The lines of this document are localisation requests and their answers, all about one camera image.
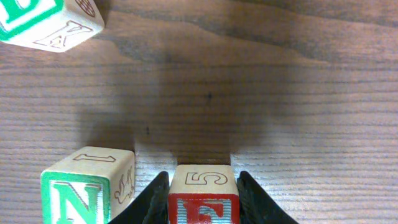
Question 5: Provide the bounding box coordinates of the red E block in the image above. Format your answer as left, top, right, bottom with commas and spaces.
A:
168, 164, 239, 224

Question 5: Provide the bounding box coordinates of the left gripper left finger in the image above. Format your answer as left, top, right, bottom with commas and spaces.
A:
109, 171, 170, 224

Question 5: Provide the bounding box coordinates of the green N block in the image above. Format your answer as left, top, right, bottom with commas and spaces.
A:
40, 146, 135, 224

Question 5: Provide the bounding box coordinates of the green B block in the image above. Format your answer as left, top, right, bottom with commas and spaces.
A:
1, 0, 104, 53

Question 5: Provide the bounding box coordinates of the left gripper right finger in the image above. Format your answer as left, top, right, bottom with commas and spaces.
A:
237, 171, 298, 224

